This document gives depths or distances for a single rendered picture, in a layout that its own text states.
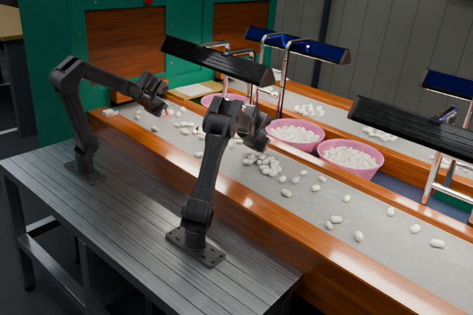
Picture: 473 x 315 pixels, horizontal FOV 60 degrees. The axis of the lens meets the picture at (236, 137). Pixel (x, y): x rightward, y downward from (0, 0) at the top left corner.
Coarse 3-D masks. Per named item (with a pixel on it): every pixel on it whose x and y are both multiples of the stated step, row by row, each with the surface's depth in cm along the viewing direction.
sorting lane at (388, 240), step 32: (160, 128) 182; (192, 128) 184; (224, 160) 159; (288, 160) 163; (256, 192) 140; (320, 192) 143; (352, 192) 145; (320, 224) 126; (352, 224) 128; (384, 224) 129; (384, 256) 115; (416, 256) 116; (448, 256) 117; (448, 288) 106
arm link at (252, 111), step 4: (248, 108) 152; (252, 108) 151; (256, 108) 154; (244, 112) 151; (248, 112) 151; (252, 112) 151; (256, 112) 154; (252, 116) 151; (256, 116) 154; (256, 120) 154; (252, 124) 145; (252, 128) 146; (252, 132) 147
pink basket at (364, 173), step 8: (320, 144) 172; (328, 144) 176; (336, 144) 178; (360, 144) 176; (320, 152) 172; (376, 152) 171; (328, 160) 159; (376, 160) 169; (344, 168) 156; (352, 168) 155; (376, 168) 157; (360, 176) 158; (368, 176) 160
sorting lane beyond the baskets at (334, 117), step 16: (288, 96) 233; (304, 96) 235; (336, 112) 215; (336, 128) 196; (352, 128) 198; (384, 144) 184; (400, 144) 185; (416, 144) 186; (432, 160) 172; (448, 160) 174; (464, 176) 161
